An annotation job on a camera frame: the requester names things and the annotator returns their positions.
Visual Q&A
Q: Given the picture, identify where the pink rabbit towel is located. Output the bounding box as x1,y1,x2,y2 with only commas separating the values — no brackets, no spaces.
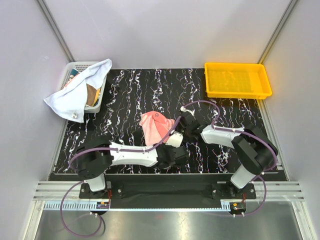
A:
139,111,175,146

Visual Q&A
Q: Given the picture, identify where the light blue white towel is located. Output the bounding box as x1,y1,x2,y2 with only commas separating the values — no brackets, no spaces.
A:
44,59,112,123

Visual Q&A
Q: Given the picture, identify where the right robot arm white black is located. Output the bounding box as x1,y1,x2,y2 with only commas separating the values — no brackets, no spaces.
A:
177,110,278,199

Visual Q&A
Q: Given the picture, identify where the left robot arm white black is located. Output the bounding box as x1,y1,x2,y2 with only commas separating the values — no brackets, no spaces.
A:
68,133,189,198

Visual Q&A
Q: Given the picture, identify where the yellow plastic tray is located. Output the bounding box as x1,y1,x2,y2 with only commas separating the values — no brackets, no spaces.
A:
204,62,273,100

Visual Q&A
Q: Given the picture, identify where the black marble pattern mat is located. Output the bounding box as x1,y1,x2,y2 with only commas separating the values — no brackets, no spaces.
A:
52,68,265,175

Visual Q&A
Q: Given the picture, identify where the left small connector board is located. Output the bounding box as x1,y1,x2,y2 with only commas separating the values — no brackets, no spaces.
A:
96,201,110,210

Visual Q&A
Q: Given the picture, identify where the small connector board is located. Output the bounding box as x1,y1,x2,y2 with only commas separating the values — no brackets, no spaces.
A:
96,201,110,210
230,202,247,215

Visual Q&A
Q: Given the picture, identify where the right small connector board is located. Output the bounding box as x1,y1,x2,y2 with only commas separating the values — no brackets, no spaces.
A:
230,202,247,215

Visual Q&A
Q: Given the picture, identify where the brown towel in basket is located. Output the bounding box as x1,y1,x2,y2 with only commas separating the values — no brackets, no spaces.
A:
85,84,101,108

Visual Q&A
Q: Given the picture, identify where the white perforated plastic basket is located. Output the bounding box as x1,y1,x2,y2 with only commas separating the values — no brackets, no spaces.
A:
60,61,107,114

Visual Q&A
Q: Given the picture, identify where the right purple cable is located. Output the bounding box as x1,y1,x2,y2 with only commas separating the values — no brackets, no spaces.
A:
180,100,278,216

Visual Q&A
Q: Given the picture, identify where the purple cable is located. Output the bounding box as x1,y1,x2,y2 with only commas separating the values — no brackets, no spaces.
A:
180,100,278,216
59,116,182,237

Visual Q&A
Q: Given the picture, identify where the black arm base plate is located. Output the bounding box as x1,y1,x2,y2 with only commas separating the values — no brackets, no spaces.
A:
79,173,257,200

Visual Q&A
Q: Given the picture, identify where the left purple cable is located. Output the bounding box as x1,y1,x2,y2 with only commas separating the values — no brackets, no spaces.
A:
59,116,182,237

